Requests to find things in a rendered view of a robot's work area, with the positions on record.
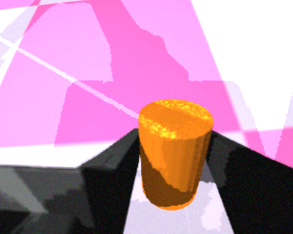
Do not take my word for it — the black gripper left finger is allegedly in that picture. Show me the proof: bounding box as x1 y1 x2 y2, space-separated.
0 128 140 234

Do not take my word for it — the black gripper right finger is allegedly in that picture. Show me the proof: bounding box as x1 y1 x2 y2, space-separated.
205 131 293 234

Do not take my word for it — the orange knob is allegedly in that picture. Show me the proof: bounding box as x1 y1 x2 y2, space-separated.
138 99 213 211

